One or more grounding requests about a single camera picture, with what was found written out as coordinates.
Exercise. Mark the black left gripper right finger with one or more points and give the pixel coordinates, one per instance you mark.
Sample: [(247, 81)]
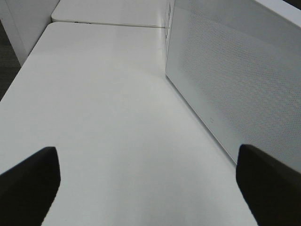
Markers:
[(271, 189)]

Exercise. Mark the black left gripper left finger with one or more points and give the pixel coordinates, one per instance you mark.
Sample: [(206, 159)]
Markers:
[(28, 189)]

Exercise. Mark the white microwave door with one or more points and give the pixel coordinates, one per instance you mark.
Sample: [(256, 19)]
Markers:
[(237, 63)]

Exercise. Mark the white microwave oven body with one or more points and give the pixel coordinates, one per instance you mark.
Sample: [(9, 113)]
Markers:
[(168, 30)]

